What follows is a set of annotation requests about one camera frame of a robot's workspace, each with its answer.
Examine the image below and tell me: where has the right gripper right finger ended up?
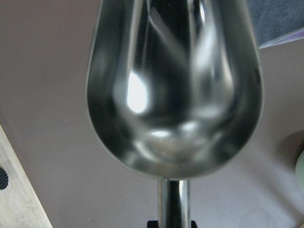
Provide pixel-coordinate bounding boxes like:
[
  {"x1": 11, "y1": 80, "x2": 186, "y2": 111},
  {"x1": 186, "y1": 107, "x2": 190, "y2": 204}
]
[{"x1": 190, "y1": 220, "x2": 197, "y2": 228}]

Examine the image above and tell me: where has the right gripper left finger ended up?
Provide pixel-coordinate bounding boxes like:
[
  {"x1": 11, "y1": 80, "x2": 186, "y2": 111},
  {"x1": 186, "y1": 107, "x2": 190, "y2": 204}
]
[{"x1": 147, "y1": 220, "x2": 159, "y2": 228}]

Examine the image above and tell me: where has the mint green bowl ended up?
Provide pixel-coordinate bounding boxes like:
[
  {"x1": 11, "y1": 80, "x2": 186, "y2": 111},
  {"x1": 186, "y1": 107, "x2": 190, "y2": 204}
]
[{"x1": 295, "y1": 151, "x2": 304, "y2": 191}]

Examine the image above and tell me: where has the wooden cutting board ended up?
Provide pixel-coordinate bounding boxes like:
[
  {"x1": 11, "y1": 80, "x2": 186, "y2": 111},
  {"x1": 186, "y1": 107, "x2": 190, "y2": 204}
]
[{"x1": 0, "y1": 128, "x2": 52, "y2": 228}]

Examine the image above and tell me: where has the dark grey folded cloth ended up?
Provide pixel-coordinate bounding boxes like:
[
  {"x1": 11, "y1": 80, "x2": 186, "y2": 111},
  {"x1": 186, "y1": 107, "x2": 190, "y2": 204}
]
[{"x1": 248, "y1": 0, "x2": 304, "y2": 49}]

